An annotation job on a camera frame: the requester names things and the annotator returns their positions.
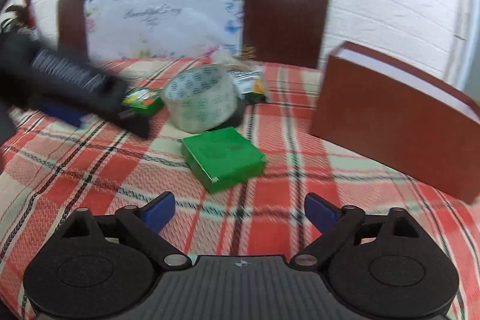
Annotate green flat box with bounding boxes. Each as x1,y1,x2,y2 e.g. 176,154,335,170
181,127,267,194

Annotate red feather plant decoration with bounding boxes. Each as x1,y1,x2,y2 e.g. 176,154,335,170
1,0,39,40

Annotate clear packing tape roll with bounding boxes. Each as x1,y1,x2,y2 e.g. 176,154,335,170
162,64,238,134

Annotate brown cardboard storage box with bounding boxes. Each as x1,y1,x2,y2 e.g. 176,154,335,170
310,41,479,204

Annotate plaid red bedspread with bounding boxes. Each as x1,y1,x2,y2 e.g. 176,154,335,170
1,58,479,319

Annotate small green snack pack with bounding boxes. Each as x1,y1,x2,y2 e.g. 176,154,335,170
122,87,164,117

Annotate dark foil snack packet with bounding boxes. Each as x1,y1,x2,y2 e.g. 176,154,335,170
227,66,270,105

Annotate floral pillow in plastic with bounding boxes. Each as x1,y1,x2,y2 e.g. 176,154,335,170
84,0,244,62

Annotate cotton swabs plastic bag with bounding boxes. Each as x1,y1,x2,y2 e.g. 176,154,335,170
211,49,256,71

